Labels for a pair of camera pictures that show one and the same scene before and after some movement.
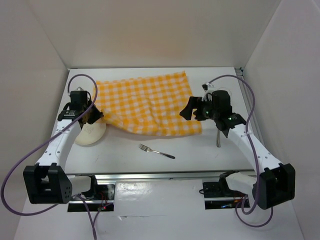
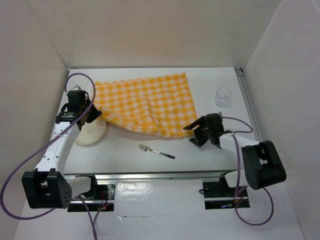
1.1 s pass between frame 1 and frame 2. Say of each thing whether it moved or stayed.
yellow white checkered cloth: stayed
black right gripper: moved
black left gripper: stayed
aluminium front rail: stayed
